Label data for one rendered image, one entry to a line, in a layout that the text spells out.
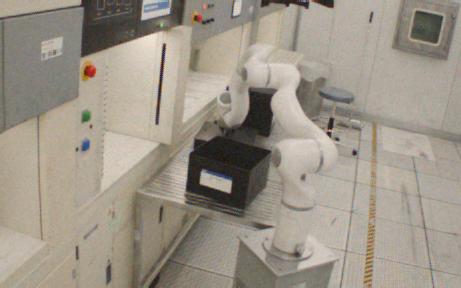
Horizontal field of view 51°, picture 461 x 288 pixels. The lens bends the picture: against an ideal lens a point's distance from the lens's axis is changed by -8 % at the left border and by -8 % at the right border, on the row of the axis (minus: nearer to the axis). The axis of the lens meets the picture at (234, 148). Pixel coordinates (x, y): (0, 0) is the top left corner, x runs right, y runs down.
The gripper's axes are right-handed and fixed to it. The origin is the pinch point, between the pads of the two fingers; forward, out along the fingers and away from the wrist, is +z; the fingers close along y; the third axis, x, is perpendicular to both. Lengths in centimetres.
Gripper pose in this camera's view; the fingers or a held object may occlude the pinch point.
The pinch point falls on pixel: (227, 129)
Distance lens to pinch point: 259.7
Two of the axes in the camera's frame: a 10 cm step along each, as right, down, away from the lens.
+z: 0.1, 4.0, 9.1
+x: -1.9, 9.0, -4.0
